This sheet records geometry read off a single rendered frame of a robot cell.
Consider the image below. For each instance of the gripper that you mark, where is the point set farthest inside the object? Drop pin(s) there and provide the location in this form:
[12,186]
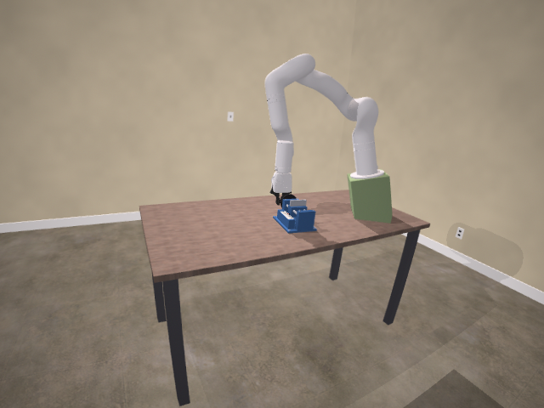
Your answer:
[281,183]

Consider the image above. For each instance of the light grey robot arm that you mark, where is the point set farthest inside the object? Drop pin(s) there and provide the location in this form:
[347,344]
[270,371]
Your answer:
[363,110]

